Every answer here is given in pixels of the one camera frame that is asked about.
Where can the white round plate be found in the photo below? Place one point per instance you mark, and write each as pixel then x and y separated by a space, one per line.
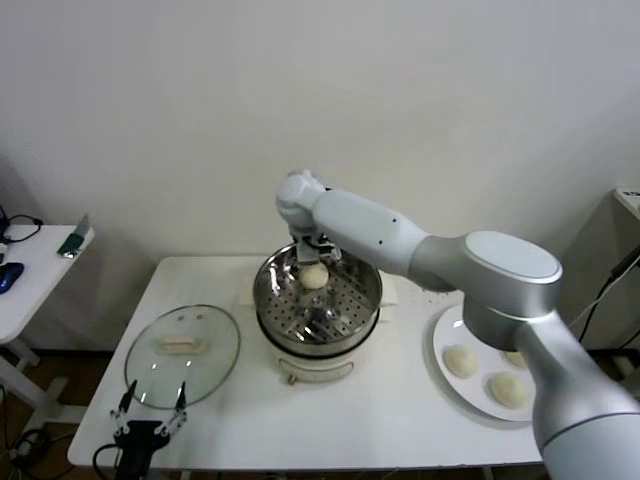
pixel 450 330

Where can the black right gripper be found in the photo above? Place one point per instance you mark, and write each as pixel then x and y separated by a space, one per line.
pixel 311 236

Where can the green and white package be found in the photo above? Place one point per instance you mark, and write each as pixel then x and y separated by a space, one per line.
pixel 75 242

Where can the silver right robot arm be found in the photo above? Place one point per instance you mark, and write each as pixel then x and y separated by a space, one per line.
pixel 360 220

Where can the perforated steel steamer basket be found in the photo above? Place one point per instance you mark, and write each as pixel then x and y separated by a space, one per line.
pixel 350 310

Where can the white steamed baozi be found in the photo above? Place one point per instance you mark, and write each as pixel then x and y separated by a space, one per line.
pixel 507 390
pixel 461 360
pixel 514 358
pixel 314 277

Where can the white cabinet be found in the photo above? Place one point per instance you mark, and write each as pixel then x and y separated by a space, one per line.
pixel 631 205

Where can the blue computer mouse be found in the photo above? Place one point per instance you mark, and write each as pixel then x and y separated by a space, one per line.
pixel 10 277

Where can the white wall shelf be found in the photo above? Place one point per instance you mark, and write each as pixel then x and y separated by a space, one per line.
pixel 40 280

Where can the cream electric cooker pot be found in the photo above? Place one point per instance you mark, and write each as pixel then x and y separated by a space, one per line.
pixel 320 367

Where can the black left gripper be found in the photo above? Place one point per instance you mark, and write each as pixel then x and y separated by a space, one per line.
pixel 140 440

